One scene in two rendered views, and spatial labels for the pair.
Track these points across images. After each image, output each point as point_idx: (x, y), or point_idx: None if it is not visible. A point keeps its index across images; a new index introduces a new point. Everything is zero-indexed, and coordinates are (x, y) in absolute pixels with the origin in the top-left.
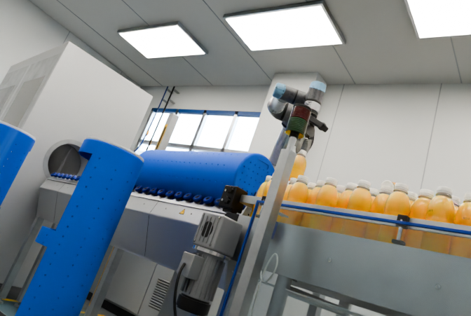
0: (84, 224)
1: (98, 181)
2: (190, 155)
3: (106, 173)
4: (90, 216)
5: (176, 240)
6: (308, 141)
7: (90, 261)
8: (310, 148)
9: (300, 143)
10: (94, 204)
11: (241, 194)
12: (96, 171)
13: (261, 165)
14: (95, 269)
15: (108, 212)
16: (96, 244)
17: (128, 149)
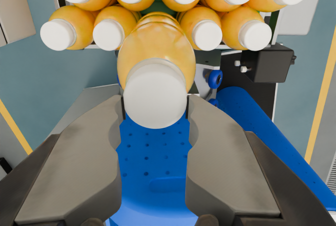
0: (281, 137)
1: (311, 170)
2: None
3: (315, 177)
4: (285, 142)
5: None
6: (115, 165)
7: (251, 120)
8: (56, 134)
9: (219, 114)
10: (292, 150)
11: (272, 47)
12: (321, 180)
13: (179, 182)
14: (239, 121)
15: (275, 147)
16: (259, 128)
17: (332, 213)
